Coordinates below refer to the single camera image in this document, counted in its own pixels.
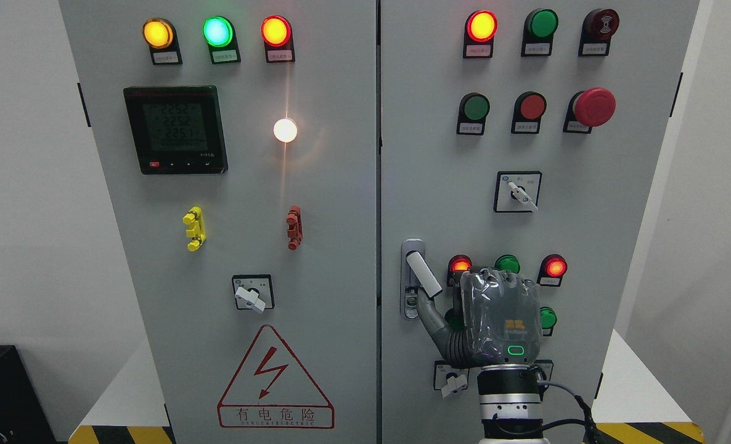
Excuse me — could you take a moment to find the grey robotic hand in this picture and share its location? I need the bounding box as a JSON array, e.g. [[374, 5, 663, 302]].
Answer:
[[417, 269, 541, 369]]

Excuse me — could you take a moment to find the silver door lock handle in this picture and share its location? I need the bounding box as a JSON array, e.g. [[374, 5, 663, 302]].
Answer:
[[399, 238, 442, 320]]

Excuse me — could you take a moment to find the grey right cabinet door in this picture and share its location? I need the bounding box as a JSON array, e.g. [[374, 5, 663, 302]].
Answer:
[[382, 1, 698, 443]]

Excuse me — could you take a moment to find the grey cabinet door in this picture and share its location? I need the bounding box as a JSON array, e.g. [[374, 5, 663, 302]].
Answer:
[[382, 1, 698, 443], [59, 1, 379, 443]]

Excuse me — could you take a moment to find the grey left cabinet door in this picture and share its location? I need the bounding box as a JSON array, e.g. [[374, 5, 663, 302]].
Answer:
[[59, 1, 379, 443]]

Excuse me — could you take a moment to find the green push button lower right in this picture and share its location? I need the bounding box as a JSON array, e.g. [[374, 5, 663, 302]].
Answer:
[[539, 306, 559, 337]]

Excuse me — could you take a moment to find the green indicator lower middle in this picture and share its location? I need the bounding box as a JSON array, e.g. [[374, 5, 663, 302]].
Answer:
[[493, 255, 521, 274]]

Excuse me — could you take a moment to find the lit red indicator lower left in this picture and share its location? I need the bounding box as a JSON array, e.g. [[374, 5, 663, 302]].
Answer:
[[446, 255, 473, 287]]

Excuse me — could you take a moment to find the lit red indicator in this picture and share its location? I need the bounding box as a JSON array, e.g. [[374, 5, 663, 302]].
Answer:
[[446, 255, 473, 287], [536, 255, 568, 287]]

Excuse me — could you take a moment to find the lit red indicator lower right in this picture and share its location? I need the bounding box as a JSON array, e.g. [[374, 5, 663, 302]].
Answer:
[[536, 255, 568, 287]]

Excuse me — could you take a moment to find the white platform with hazard stripes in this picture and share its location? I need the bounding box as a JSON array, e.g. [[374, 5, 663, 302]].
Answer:
[[69, 332, 704, 443]]

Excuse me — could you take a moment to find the green push button upper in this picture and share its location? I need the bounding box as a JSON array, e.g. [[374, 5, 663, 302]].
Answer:
[[456, 92, 490, 136]]

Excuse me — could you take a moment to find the red push button upper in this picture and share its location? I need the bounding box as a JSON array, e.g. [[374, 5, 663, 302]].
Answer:
[[511, 92, 547, 134]]

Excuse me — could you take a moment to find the red terminal clip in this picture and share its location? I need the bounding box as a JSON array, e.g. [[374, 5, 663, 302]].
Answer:
[[286, 205, 303, 251]]

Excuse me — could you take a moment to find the red emergency stop mushroom button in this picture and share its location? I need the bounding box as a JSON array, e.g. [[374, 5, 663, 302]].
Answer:
[[563, 87, 616, 134]]

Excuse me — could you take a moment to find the red electric danger warning sign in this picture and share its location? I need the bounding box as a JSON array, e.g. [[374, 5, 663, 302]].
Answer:
[[217, 325, 335, 429]]

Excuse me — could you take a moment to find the white lit indicator lamp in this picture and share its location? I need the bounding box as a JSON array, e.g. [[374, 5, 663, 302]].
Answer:
[[273, 117, 298, 144]]

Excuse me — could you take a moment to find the orange red indicator light right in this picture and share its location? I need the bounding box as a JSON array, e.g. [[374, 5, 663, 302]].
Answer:
[[462, 9, 499, 59]]

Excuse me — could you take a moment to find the orange red indicator light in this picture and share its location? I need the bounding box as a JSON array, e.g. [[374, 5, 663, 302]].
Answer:
[[261, 15, 295, 63], [462, 9, 499, 59]]

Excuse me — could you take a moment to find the green indicator light top right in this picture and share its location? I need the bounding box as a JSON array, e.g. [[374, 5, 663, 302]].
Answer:
[[521, 9, 559, 58]]

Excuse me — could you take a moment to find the dark red buzzer alarm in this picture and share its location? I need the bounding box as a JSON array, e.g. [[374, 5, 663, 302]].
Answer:
[[579, 8, 620, 57]]

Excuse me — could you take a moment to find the yellow terminal clip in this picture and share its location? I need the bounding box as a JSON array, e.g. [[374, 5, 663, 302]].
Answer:
[[182, 206, 206, 252]]

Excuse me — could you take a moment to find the orange red indicator light left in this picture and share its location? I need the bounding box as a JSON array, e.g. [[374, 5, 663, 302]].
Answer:
[[261, 15, 295, 63]]

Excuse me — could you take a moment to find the black digital power meter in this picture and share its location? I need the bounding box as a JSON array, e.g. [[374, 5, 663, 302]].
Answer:
[[123, 85, 228, 175]]

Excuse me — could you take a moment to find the green lit indicator light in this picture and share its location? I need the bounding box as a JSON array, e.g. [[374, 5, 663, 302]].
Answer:
[[202, 16, 241, 65]]

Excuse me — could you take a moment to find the yellow indicator light top left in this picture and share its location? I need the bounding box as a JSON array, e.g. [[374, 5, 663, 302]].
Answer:
[[141, 17, 182, 65]]

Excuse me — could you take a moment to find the black box bottom left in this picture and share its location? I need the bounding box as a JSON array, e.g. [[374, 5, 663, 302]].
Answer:
[[0, 345, 55, 443]]

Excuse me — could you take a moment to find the bottom black knob selector switch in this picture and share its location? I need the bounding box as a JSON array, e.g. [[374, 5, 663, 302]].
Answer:
[[534, 359, 554, 381]]

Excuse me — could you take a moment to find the bottom left white rotary switch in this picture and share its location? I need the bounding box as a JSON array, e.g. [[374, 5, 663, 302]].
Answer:
[[433, 360, 470, 400]]

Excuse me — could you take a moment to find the upper right rotary switch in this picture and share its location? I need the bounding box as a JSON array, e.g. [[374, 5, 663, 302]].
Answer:
[[493, 171, 542, 213]]

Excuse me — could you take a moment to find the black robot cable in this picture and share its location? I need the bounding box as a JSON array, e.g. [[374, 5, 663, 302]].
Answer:
[[495, 380, 600, 444]]

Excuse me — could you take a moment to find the left door rotary switch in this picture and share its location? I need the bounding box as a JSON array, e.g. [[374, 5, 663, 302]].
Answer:
[[231, 274, 275, 314]]

